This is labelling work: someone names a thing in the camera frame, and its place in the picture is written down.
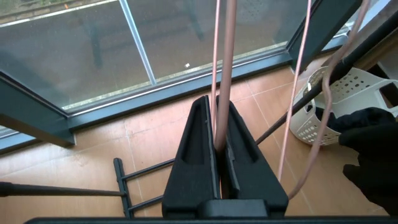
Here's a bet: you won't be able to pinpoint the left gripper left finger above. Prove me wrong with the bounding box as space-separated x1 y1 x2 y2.
161 95 221 218

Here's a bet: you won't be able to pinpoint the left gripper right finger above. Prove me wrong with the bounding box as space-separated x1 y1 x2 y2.
216 95 289 218

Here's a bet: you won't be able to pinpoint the pink clothes hanger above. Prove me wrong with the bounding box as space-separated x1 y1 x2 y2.
210 0 238 155
277 0 372 201

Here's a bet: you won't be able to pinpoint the black shorts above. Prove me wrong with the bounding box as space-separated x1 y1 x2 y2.
326 106 398 217

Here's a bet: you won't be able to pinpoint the black clothes rack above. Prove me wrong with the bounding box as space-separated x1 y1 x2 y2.
0 17 398 219

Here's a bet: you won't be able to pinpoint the white laundry basket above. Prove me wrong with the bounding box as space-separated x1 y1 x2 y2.
289 65 398 147

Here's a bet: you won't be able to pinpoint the window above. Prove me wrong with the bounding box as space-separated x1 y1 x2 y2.
0 0 381 155

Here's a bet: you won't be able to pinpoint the beige curtain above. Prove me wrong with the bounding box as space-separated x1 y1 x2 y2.
351 0 398 72

